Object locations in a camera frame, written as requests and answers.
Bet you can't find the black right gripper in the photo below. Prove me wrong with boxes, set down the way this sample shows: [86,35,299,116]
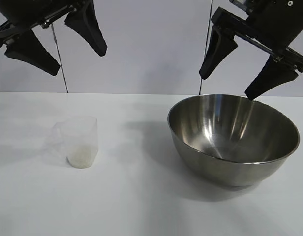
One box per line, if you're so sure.
[199,0,303,100]

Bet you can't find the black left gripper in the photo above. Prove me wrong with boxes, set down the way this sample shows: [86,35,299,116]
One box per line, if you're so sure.
[0,0,108,76]

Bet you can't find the white rice grains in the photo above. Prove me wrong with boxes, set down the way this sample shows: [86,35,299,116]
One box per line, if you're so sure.
[67,145,95,169]

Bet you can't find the clear plastic measuring cup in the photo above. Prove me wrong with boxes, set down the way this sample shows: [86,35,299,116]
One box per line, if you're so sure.
[44,116,98,170]

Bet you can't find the stainless steel mixing bowl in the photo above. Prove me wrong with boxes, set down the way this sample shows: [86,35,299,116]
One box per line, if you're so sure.
[167,93,301,189]

